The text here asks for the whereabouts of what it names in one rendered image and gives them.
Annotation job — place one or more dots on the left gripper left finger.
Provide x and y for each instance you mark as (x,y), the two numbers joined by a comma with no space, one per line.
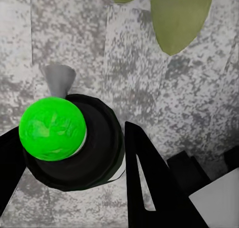
(12,165)

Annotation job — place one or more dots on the pot plant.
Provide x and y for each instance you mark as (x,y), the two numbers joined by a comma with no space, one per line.
(177,22)

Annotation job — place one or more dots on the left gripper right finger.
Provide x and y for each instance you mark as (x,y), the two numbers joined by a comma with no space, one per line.
(173,208)

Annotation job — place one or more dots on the insectifuge atomizer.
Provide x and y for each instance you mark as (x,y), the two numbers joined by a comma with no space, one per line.
(71,142)

